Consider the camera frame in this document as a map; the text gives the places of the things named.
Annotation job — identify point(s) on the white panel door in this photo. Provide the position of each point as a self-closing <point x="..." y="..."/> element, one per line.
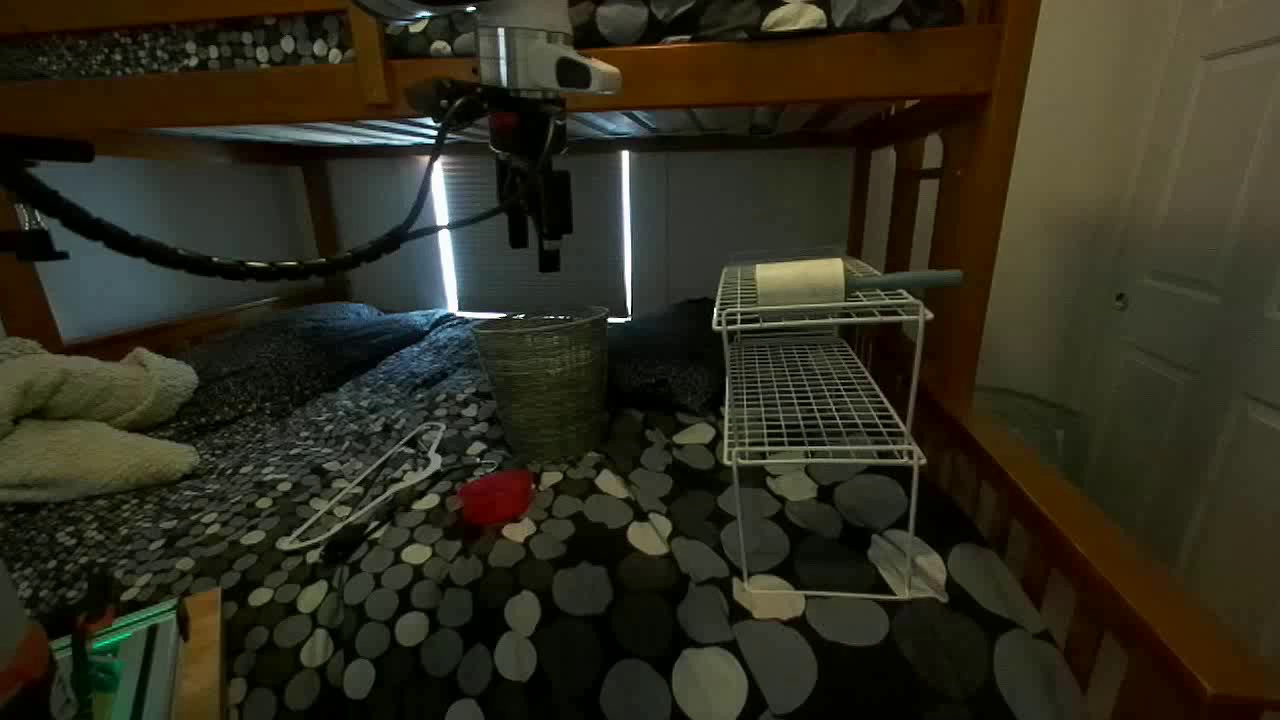
<point x="1180" y="300"/>

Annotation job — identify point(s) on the cream towel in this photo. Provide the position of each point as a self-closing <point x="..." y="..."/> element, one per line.
<point x="85" y="420"/>

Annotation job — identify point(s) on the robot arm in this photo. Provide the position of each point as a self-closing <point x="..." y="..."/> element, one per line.
<point x="520" y="45"/>

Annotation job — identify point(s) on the dark blue blanket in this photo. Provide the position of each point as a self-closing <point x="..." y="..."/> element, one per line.
<point x="300" y="350"/>

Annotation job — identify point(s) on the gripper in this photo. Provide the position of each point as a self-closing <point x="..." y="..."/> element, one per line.
<point x="527" y="130"/>

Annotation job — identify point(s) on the wooden bunk bed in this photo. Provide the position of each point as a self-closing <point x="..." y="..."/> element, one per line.
<point x="980" y="200"/>

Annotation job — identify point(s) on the black grey dotted bedspread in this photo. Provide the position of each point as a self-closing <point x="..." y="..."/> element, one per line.
<point x="600" y="600"/>

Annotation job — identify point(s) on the dotted bedding of bunk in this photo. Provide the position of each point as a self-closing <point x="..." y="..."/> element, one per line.
<point x="240" y="42"/>

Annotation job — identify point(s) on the window blind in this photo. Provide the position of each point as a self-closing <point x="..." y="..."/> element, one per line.
<point x="535" y="270"/>

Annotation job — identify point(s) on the woven wicker basket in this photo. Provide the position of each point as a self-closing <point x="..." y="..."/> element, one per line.
<point x="545" y="385"/>

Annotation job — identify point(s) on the dark pillow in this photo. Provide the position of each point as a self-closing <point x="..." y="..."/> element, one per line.
<point x="665" y="355"/>

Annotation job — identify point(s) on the red bowl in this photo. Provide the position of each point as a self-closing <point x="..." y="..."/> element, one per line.
<point x="497" y="497"/>

